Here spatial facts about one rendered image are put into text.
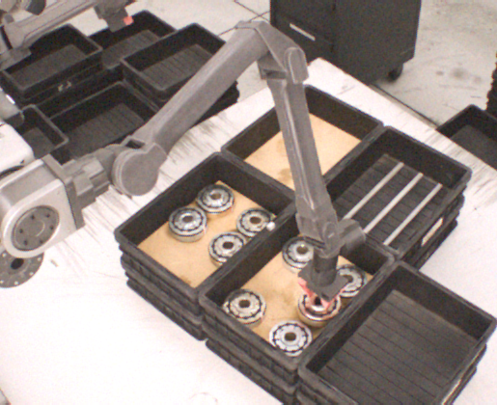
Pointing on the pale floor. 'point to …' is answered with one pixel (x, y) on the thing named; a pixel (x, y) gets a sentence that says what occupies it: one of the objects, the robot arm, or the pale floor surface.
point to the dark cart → (352, 33)
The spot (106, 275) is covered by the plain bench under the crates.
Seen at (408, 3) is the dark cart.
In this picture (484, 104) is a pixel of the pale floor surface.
